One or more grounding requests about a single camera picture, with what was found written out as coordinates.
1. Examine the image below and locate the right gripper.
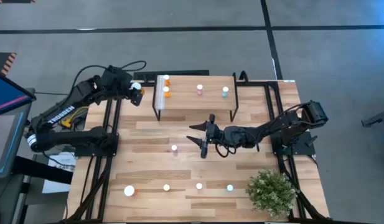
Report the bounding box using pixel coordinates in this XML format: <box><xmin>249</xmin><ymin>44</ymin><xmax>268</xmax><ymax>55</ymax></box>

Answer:
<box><xmin>185</xmin><ymin>113</ymin><xmax>225</xmax><ymax>159</ymax></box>

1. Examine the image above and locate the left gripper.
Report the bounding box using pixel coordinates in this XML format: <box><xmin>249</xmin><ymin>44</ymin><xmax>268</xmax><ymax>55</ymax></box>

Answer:
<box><xmin>100</xmin><ymin>64</ymin><xmax>146</xmax><ymax>107</ymax></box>

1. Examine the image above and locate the black power strip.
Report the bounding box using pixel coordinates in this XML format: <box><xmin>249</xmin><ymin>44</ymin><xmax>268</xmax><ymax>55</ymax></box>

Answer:
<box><xmin>133</xmin><ymin>69</ymin><xmax>210</xmax><ymax>82</ymax></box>

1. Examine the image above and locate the potted green plant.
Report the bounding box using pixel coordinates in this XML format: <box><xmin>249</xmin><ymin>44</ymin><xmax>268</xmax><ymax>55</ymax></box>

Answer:
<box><xmin>245</xmin><ymin>169</ymin><xmax>301</xmax><ymax>220</ymax></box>

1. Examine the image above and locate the white paper sheet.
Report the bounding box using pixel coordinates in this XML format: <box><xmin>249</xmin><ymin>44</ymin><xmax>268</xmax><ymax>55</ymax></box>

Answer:
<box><xmin>42</xmin><ymin>151</ymin><xmax>78</xmax><ymax>194</ymax></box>

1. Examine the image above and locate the monitor with blue screen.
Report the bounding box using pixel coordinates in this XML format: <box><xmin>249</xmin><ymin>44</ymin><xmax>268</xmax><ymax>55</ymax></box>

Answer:
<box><xmin>0</xmin><ymin>70</ymin><xmax>37</xmax><ymax>118</ymax></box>

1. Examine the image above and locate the grey monitor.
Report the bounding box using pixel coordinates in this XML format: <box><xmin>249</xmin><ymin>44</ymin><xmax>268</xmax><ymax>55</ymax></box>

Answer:
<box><xmin>0</xmin><ymin>107</ymin><xmax>34</xmax><ymax>180</ymax></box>

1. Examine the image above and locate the black stand leg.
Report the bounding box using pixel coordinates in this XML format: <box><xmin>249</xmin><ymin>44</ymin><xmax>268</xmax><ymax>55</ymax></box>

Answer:
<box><xmin>361</xmin><ymin>108</ymin><xmax>384</xmax><ymax>128</ymax></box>

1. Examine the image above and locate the black table frame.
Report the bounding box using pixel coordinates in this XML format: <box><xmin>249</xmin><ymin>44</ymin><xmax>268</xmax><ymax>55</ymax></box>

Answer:
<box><xmin>63</xmin><ymin>79</ymin><xmax>335</xmax><ymax>224</ymax></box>

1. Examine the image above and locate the black cable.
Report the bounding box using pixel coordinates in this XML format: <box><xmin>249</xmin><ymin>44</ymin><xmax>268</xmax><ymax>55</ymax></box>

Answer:
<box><xmin>119</xmin><ymin>60</ymin><xmax>148</xmax><ymax>73</ymax></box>
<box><xmin>70</xmin><ymin>64</ymin><xmax>110</xmax><ymax>91</ymax></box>

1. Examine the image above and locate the wooden shelf black metal frame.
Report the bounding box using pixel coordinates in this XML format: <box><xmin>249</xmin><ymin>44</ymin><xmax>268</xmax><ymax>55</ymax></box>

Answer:
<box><xmin>151</xmin><ymin>72</ymin><xmax>240</xmax><ymax>123</ymax></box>

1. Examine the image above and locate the yellow cable bundle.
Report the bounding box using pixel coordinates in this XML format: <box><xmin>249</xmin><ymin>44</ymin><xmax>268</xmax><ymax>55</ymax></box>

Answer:
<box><xmin>61</xmin><ymin>107</ymin><xmax>90</xmax><ymax>128</ymax></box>

